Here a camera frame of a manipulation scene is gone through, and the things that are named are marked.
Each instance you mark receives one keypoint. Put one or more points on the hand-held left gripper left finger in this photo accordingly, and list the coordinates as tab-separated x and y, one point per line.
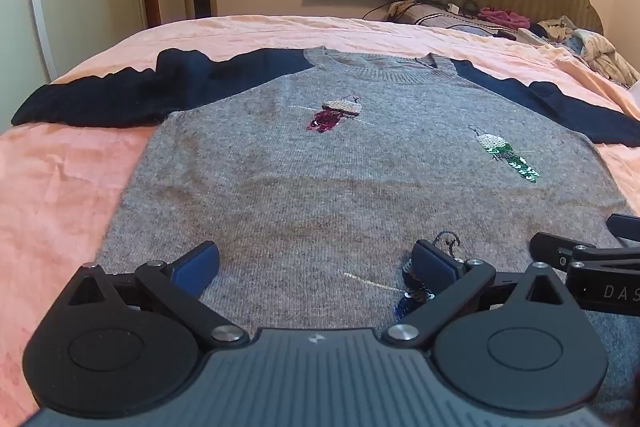
197	263

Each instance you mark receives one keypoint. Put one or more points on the grey sweater with navy sleeves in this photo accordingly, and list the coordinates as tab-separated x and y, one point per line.
310	177

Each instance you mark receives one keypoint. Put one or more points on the floral crumpled clothes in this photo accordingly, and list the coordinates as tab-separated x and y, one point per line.
605	52

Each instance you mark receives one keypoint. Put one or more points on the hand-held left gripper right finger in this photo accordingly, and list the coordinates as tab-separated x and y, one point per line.
427	264

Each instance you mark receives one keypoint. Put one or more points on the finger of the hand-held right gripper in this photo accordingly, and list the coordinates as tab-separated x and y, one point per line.
625	227
550	249

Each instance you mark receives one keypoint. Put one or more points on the pink bed sheet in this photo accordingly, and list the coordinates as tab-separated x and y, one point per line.
70	177

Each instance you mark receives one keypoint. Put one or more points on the striped pillow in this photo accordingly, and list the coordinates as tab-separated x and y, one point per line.
440	20

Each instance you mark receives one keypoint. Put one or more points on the pink crumpled cloth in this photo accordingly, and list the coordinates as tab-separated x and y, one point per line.
500	17

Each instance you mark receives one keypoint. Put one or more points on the white charger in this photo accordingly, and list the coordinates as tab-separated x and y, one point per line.
452	8

